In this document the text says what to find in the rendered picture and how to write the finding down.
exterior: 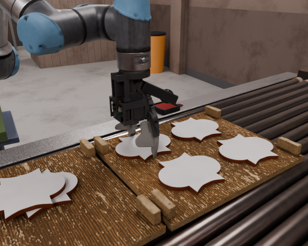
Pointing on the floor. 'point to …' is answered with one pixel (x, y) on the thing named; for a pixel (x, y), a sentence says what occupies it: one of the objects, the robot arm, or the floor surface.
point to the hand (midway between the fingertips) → (143, 145)
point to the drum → (157, 51)
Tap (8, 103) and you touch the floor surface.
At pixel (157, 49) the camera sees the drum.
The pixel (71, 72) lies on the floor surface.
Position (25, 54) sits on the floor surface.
